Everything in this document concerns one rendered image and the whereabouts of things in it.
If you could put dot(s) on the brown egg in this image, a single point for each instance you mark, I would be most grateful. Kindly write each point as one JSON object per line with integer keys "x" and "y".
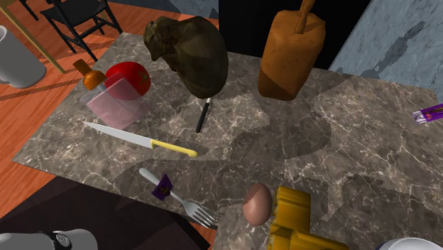
{"x": 257, "y": 206}

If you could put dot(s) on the black pen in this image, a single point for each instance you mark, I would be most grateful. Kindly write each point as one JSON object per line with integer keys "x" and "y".
{"x": 203, "y": 116}

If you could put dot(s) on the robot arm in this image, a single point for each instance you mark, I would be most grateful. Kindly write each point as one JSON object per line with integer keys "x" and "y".
{"x": 17, "y": 62}

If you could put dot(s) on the white round dish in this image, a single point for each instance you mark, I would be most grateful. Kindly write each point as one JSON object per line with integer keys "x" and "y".
{"x": 412, "y": 244}

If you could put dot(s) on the yellow ridged block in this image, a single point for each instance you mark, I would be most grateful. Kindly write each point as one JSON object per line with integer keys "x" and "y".
{"x": 292, "y": 211}

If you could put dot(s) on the small purple packet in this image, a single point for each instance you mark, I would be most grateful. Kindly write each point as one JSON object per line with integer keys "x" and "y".
{"x": 162, "y": 188}

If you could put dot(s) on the black chair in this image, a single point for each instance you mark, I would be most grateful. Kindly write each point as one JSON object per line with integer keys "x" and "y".
{"x": 29, "y": 8}
{"x": 78, "y": 13}

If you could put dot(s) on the orange brown bottle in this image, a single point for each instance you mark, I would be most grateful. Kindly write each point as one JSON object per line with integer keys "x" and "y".
{"x": 290, "y": 59}

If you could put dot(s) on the purple wrapped bar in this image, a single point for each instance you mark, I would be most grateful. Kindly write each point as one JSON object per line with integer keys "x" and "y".
{"x": 429, "y": 114}

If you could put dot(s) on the red tomato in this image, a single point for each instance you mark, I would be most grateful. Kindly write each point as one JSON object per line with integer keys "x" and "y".
{"x": 133, "y": 74}

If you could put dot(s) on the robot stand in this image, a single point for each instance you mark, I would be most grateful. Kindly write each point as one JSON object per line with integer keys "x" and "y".
{"x": 86, "y": 211}

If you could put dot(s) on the dark olive lumpy figure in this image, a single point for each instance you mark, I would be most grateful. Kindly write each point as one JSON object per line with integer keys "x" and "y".
{"x": 197, "y": 59}

